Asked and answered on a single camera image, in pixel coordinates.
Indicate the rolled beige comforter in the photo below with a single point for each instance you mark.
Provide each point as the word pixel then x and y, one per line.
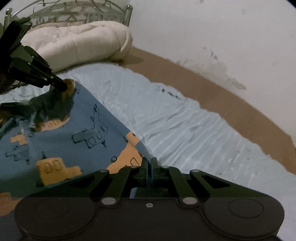
pixel 64 45

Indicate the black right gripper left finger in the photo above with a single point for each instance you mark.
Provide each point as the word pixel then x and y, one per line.
pixel 105 186

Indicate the brown mattress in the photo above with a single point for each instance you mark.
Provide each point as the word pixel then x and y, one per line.
pixel 248 121

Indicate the light blue striped bedsheet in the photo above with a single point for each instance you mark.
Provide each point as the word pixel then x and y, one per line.
pixel 259 205

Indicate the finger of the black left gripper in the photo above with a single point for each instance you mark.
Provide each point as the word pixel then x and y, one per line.
pixel 56 81

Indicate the blue orange printed pants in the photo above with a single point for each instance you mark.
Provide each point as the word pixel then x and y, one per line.
pixel 55 138

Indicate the ornate metal headboard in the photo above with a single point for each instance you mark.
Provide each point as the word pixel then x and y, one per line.
pixel 43 12

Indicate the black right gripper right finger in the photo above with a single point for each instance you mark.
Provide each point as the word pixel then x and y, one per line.
pixel 196 184

